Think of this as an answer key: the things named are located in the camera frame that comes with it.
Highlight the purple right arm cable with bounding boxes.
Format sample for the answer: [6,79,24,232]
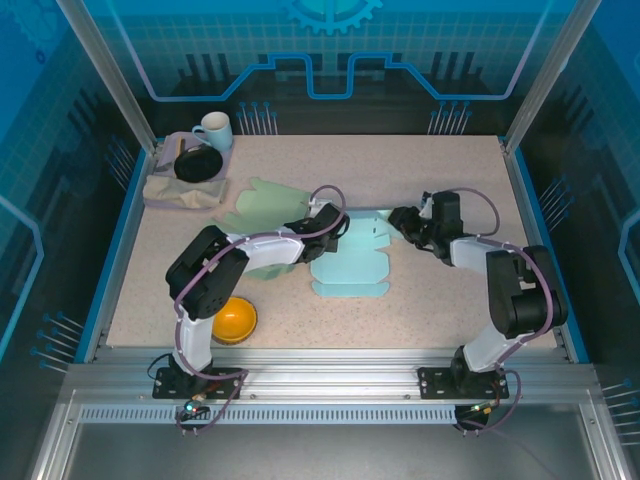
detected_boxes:
[449,187,557,436]

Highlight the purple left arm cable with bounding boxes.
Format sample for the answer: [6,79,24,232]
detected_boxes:
[169,183,351,436]

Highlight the wooden brush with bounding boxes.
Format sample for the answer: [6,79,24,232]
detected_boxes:
[172,137,187,179]

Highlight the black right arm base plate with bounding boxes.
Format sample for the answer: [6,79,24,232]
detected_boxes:
[417,366,511,400]

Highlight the aluminium frame rail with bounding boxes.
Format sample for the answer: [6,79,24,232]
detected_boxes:
[64,347,601,401]

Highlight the slotted grey cable duct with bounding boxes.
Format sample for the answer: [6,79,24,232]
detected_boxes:
[79,405,459,426]

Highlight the light blue ceramic mug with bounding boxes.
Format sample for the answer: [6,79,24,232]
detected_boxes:
[191,111,235,151]

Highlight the orange bowl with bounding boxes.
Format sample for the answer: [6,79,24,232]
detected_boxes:
[212,295,259,346]

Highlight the black round bowl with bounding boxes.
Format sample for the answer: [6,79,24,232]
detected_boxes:
[173,147,224,184]

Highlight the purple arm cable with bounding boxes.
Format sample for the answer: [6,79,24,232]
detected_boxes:
[169,183,351,436]
[449,187,557,436]

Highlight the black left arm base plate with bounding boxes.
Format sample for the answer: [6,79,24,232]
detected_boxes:
[152,366,246,400]

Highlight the light green cloth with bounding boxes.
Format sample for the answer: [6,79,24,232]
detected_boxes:
[208,175,314,282]

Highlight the light blue paper box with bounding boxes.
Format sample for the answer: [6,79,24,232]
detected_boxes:
[309,207,406,300]

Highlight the beige cloth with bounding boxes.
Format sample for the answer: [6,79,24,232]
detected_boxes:
[143,174,229,209]

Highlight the aluminium frame post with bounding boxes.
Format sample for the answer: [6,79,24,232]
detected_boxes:
[501,0,604,155]
[54,0,160,155]

